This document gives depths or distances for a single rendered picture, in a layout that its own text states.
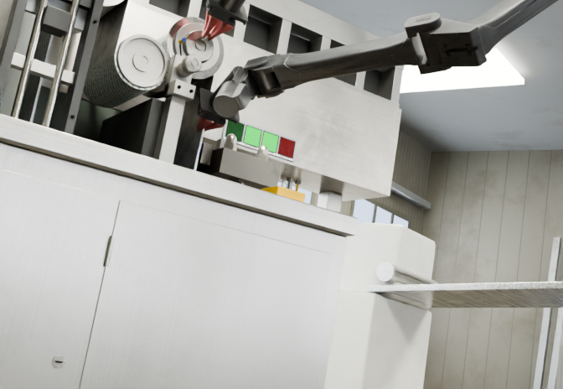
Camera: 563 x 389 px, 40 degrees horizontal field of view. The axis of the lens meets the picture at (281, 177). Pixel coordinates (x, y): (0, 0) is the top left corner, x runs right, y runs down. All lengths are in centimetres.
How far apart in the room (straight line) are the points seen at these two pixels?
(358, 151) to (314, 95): 24
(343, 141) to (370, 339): 154
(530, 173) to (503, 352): 181
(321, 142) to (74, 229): 116
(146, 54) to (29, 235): 59
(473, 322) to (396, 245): 430
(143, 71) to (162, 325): 61
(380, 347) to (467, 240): 454
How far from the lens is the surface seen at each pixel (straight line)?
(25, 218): 137
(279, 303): 157
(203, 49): 183
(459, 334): 817
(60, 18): 159
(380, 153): 253
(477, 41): 148
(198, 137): 182
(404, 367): 410
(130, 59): 177
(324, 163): 238
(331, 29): 250
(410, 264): 400
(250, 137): 224
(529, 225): 811
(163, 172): 143
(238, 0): 175
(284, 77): 165
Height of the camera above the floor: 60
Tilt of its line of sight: 12 degrees up
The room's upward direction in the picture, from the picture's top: 10 degrees clockwise
